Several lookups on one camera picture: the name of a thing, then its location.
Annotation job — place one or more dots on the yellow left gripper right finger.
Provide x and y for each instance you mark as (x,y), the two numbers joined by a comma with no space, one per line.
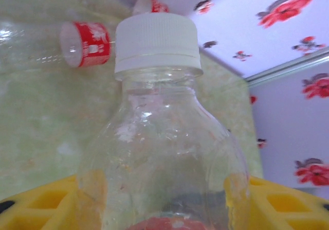
(295,222)

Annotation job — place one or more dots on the aluminium corner post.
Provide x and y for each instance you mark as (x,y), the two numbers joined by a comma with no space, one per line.
(288,69)

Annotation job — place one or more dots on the small clear bottle white cap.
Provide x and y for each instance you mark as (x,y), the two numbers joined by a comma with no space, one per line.
(159,137)

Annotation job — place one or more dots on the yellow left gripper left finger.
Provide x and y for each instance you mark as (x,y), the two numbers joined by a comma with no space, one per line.
(23,222)

